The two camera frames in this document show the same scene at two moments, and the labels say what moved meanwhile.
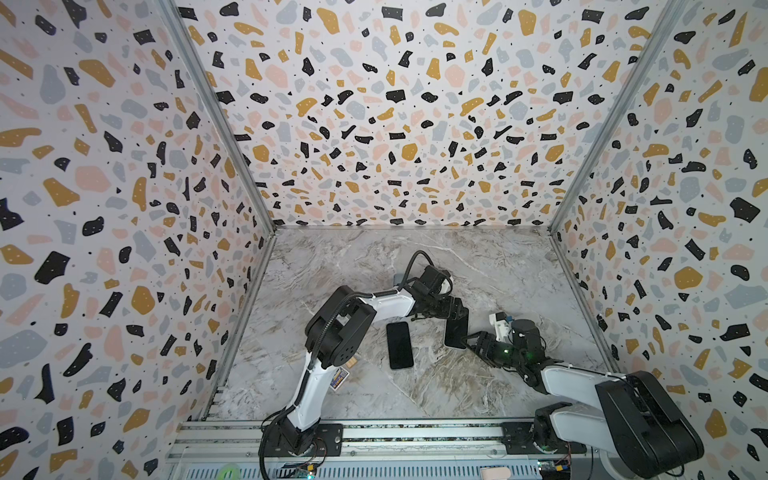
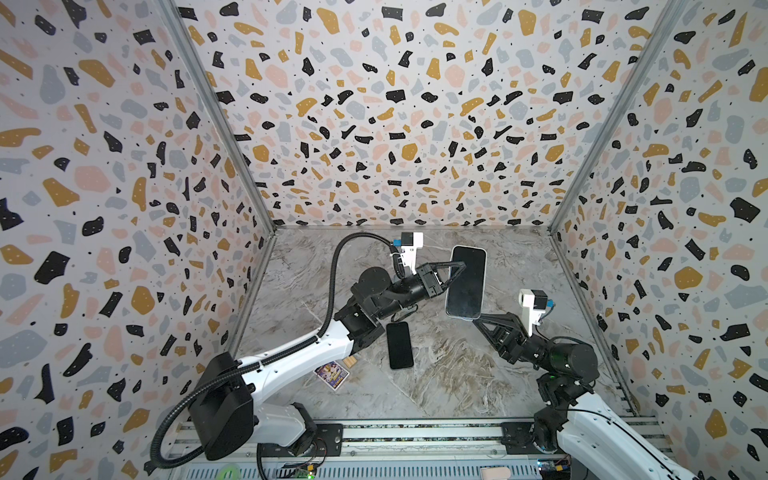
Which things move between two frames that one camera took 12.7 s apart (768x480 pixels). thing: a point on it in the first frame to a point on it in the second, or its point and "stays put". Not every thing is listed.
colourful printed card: [339, 378] stays put
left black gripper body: [443, 308] to [416, 289]
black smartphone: [399, 345] stays put
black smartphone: [455, 330] to [466, 295]
